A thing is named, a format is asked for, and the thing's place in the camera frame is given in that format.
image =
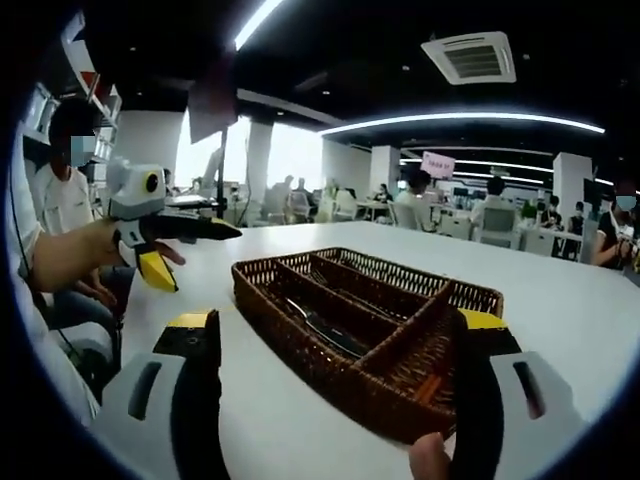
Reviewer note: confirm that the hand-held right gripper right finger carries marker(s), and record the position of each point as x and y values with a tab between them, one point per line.
480	390

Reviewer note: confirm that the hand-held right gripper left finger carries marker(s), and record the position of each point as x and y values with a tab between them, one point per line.
195	380

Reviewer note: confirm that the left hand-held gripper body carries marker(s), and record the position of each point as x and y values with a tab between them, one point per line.
130	195

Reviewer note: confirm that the brown wicker storage tray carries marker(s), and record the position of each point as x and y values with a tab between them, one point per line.
310	360

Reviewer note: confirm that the steel fork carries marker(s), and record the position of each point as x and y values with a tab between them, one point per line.
317	279

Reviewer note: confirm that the steel knife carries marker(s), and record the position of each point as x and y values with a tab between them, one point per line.
330	335

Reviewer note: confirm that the person's left hand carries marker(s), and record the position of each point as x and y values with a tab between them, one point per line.
172	252

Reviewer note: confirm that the person's right hand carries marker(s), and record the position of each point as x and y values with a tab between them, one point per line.
430	457

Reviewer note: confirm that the black stand pole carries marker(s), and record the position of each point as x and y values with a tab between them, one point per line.
222	175

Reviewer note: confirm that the white office chair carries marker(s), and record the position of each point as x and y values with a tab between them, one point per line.
87	340

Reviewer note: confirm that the dark hanging board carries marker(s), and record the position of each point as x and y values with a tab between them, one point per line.
212	100

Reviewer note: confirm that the person's white shirt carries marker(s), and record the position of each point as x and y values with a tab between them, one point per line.
50	360

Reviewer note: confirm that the straight ceiling light strip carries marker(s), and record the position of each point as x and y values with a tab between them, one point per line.
257	22

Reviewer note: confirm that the pink hanging sign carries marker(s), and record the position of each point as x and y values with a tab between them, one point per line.
438	165

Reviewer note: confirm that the curved ceiling light strip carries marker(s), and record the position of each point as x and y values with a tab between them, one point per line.
450	117

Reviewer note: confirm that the ceiling air conditioner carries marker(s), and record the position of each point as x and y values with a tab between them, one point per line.
470	57

